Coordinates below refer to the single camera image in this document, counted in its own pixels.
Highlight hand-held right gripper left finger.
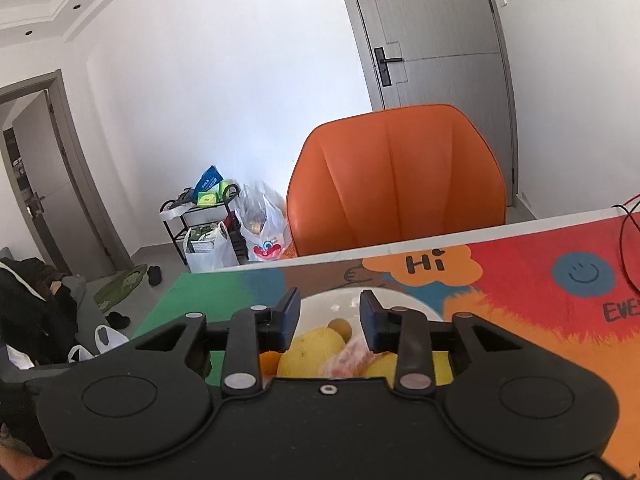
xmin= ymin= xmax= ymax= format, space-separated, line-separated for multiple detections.
xmin=135 ymin=287 xmax=302 ymax=392

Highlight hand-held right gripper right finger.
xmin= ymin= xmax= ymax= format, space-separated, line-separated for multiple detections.
xmin=359 ymin=289 xmax=524 ymax=394

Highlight brown longan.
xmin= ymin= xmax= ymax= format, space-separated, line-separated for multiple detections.
xmin=327 ymin=317 xmax=354 ymax=342

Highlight white ceramic bowl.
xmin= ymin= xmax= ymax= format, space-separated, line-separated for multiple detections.
xmin=299 ymin=287 xmax=444 ymax=356

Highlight plastic-wrapped pomelo segment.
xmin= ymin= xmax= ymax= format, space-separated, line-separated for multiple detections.
xmin=320 ymin=334 xmax=382 ymax=379

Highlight large yellow mango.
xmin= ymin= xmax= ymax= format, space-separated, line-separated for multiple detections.
xmin=366 ymin=351 xmax=452 ymax=386

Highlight orange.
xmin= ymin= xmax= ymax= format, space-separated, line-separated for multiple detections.
xmin=259 ymin=351 xmax=284 ymax=379

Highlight small yellow mango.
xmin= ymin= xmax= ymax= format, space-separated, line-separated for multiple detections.
xmin=276 ymin=327 xmax=347 ymax=379

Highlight clown print plastic bag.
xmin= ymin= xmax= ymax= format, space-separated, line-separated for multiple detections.
xmin=234 ymin=182 xmax=292 ymax=263

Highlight white plastic bag with box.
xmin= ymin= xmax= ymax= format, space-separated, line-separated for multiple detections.
xmin=183 ymin=222 xmax=239 ymax=274

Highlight orange chair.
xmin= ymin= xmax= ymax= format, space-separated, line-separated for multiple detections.
xmin=285 ymin=103 xmax=509 ymax=258

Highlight colourful printed tablecloth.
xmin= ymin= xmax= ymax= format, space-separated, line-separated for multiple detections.
xmin=127 ymin=210 xmax=640 ymax=467

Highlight black metal rack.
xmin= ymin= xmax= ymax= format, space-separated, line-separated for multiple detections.
xmin=159 ymin=184 xmax=247 ymax=267

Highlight blue bag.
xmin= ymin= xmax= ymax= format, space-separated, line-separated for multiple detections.
xmin=194 ymin=164 xmax=224 ymax=196

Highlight dark clothes pile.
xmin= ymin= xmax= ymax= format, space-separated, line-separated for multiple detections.
xmin=0 ymin=257 xmax=79 ymax=367

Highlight grey side door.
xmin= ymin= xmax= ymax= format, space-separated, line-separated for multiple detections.
xmin=0 ymin=69 xmax=127 ymax=281

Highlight black door handle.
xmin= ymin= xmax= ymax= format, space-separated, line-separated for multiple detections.
xmin=373 ymin=46 xmax=404 ymax=89

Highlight red cable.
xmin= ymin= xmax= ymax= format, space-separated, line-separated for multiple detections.
xmin=616 ymin=194 xmax=640 ymax=295

